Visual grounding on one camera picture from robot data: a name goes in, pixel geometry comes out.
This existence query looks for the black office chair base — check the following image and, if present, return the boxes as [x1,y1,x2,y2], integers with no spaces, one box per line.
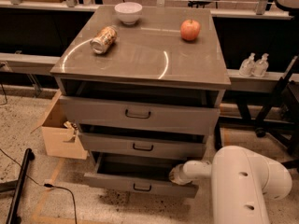
[255,56,299,171]

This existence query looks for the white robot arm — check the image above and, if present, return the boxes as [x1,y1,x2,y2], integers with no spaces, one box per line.
[169,146,292,224]

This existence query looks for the black table leg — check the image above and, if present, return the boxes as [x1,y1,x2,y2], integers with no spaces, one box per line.
[214,123,222,150]

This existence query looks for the grey drawer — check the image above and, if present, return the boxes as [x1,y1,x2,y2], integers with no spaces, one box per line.
[84,151,199,198]
[60,96,220,135]
[78,133,206,160]

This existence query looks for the black floor cable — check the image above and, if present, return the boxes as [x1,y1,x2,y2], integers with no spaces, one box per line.
[0,147,78,224]

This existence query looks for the grey top drawer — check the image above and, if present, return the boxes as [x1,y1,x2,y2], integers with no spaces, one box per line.
[60,96,220,135]

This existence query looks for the grey bottom drawer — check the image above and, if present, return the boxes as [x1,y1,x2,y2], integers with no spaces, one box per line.
[84,151,199,198]

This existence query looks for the red apple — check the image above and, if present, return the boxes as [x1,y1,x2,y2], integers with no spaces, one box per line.
[180,20,201,41]

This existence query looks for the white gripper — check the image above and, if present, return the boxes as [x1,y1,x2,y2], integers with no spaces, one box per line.
[168,162,194,185]

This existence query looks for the golden soda can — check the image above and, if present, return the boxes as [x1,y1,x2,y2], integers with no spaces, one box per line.
[90,25,118,54]

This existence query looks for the left clear sanitizer bottle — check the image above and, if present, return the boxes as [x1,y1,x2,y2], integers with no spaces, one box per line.
[239,53,255,77]

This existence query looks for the grey middle drawer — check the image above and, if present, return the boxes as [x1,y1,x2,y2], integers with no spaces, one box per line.
[78,133,206,160]

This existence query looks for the grey drawer cabinet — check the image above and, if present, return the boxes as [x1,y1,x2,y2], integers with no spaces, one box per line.
[50,5,232,173]

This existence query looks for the right clear sanitizer bottle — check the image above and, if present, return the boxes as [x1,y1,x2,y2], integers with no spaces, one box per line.
[251,53,269,77]

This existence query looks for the black floor stand leg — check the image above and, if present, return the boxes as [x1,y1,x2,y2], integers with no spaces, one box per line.
[0,148,35,224]

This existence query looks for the cardboard box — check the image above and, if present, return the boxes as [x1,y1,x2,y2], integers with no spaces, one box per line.
[33,91,88,160]

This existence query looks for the clear sanitizer bottle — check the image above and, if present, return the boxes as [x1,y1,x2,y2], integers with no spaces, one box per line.
[239,53,255,77]
[251,53,269,77]

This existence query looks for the white ceramic bowl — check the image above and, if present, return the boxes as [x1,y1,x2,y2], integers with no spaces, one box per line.
[114,2,143,25]

